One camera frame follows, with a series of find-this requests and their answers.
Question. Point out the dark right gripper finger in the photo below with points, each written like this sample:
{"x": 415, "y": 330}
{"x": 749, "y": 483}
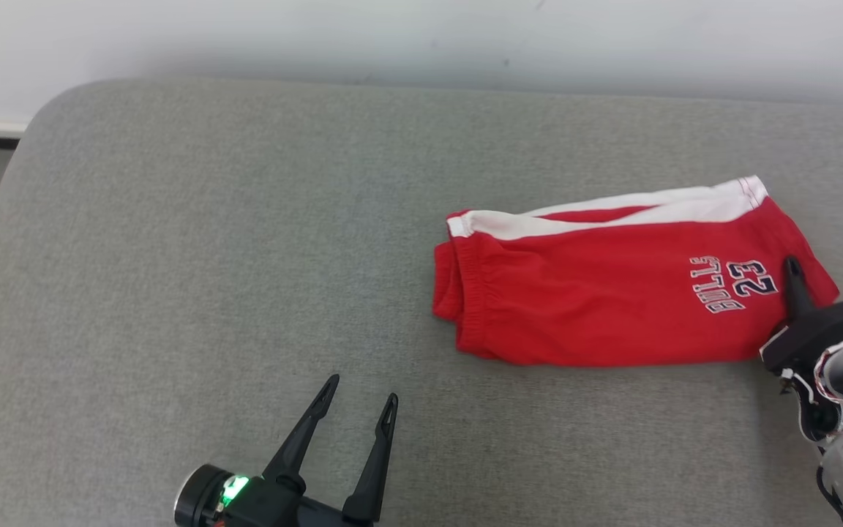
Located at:
{"x": 798, "y": 293}

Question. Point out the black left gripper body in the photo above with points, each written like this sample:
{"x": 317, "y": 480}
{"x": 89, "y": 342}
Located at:
{"x": 282, "y": 509}

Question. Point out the grey fabric sofa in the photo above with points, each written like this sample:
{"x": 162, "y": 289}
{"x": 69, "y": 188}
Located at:
{"x": 209, "y": 256}

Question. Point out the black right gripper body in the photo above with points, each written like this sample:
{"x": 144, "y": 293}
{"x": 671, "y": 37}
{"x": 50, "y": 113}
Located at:
{"x": 824, "y": 329}

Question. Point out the red white-striped Bulls shorts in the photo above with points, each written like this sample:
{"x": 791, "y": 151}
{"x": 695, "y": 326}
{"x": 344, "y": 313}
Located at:
{"x": 597, "y": 293}

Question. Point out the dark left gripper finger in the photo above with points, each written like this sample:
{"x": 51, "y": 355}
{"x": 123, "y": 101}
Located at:
{"x": 301, "y": 446}
{"x": 377, "y": 468}

